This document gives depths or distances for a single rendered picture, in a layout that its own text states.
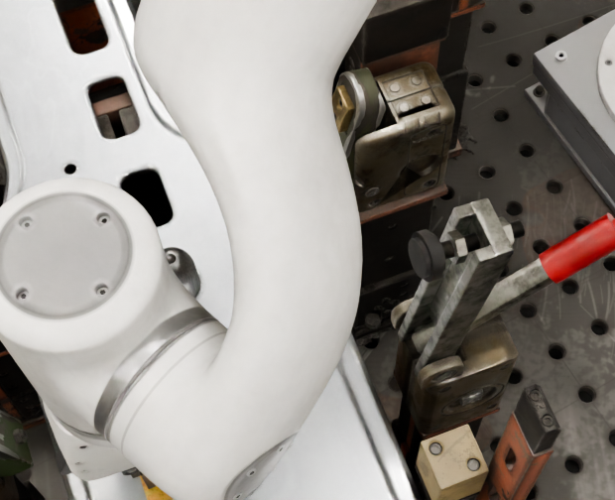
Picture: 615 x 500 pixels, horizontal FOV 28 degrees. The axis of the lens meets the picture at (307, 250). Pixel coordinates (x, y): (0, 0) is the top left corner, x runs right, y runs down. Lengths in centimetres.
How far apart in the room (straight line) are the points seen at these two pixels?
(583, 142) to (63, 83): 54
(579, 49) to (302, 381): 81
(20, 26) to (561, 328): 58
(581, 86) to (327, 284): 78
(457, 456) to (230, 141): 36
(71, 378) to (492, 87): 86
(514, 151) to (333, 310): 80
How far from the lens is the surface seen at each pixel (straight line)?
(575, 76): 127
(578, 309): 124
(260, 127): 50
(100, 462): 74
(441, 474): 79
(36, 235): 55
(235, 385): 52
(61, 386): 57
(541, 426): 67
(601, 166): 127
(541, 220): 128
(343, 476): 86
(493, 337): 84
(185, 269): 87
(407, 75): 91
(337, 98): 87
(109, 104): 101
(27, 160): 98
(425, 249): 68
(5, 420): 89
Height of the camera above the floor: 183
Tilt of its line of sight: 65 degrees down
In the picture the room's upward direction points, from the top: 3 degrees counter-clockwise
